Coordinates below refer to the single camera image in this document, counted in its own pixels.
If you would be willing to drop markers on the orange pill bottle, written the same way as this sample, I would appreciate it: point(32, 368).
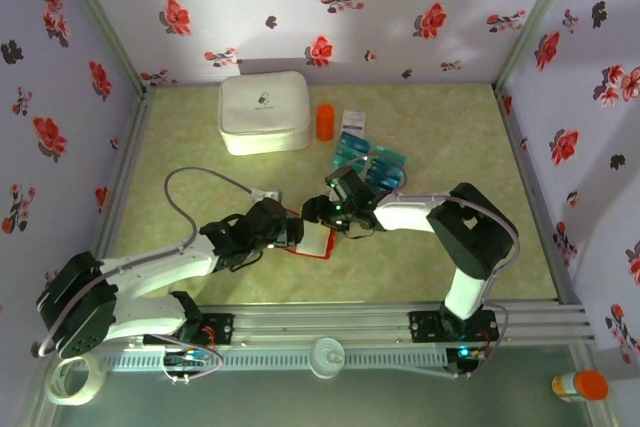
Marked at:
point(325, 122)

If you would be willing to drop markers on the clear round plastic lid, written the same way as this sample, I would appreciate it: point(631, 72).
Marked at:
point(320, 368)

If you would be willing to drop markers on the small white packet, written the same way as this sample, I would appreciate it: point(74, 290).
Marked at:
point(354, 119)

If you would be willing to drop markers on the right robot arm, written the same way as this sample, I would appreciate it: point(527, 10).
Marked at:
point(470, 232)

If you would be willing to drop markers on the white medicine pouch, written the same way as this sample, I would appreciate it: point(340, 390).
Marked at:
point(262, 112)

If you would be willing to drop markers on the orange-capped pill bottle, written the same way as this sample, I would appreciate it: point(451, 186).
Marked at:
point(590, 386)

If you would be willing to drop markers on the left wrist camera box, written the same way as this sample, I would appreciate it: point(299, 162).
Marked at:
point(270, 217)

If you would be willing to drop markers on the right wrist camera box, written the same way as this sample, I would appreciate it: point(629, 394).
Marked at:
point(347, 187)

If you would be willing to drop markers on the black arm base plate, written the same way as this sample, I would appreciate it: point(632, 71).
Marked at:
point(425, 327)
point(220, 329)

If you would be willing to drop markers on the clear tape roll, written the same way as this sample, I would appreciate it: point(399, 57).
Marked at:
point(52, 384)

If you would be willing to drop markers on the red and white packet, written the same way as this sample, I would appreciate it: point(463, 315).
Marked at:
point(315, 239)

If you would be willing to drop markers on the aluminium side rail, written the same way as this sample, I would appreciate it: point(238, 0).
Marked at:
point(114, 197)
point(536, 197)

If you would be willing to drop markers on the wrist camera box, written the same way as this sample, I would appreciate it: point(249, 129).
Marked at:
point(347, 187)
point(270, 217)

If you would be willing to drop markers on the aluminium frame post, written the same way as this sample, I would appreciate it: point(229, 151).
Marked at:
point(103, 22)
point(537, 17)

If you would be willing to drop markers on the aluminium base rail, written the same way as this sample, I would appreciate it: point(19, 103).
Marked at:
point(325, 319)

